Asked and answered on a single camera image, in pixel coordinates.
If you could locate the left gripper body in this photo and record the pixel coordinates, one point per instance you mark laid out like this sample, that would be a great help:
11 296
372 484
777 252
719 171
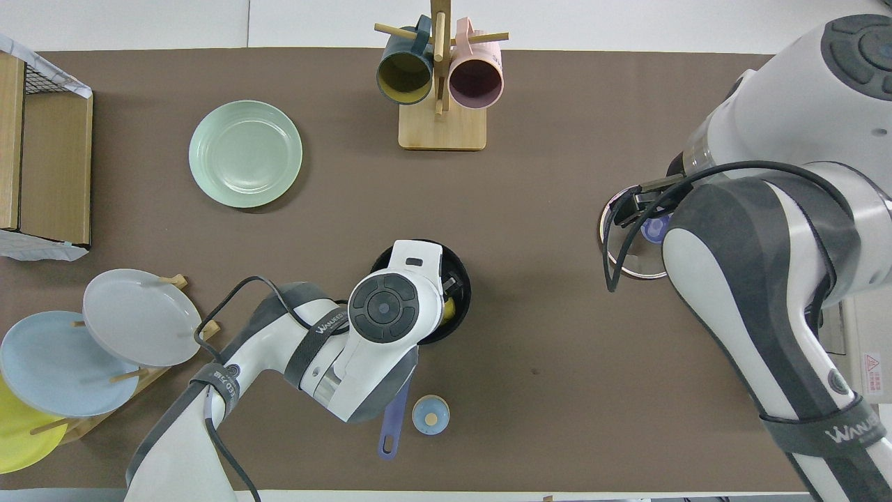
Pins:
417 261

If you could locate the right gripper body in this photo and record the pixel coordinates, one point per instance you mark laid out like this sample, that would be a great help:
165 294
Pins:
658 199

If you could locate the yellow potato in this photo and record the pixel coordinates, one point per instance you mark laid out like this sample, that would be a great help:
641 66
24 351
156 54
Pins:
450 310

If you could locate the glass lid with purple knob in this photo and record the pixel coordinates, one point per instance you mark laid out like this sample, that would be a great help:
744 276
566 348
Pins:
655 231

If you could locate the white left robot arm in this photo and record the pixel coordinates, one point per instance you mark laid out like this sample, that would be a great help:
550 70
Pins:
376 307

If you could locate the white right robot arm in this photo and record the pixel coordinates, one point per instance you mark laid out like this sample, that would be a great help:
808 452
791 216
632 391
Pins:
766 279

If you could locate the green plate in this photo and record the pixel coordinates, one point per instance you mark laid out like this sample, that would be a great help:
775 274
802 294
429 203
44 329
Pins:
245 153

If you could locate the grey plate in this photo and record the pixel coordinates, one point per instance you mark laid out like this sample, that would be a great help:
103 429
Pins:
139 317

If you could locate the light blue plate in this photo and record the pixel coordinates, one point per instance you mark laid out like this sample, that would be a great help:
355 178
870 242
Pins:
56 366

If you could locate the wooden plate rack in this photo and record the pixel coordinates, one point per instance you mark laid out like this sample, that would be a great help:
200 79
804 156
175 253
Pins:
77 429

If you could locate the yellow plate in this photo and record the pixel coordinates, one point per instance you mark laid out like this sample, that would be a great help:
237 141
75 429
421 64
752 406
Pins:
17 439

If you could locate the brown table mat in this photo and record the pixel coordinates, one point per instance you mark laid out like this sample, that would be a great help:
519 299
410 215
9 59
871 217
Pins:
557 209

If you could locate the wooden mug tree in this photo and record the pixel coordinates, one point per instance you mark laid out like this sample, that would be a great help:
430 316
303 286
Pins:
442 129

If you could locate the dark blue mug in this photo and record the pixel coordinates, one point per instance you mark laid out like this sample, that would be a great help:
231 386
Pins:
404 73

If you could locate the pink mug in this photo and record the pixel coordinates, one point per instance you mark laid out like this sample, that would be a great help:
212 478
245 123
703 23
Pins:
476 80

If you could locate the beige toaster oven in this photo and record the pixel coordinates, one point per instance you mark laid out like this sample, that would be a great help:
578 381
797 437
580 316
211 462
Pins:
871 335

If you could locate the white paper sheet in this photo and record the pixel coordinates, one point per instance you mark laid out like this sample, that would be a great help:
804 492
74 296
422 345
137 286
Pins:
42 247

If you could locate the wooden shelf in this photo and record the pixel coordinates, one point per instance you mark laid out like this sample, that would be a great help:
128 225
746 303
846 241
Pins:
56 146

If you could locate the white checked paper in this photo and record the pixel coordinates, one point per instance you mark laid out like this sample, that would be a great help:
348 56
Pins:
49 70

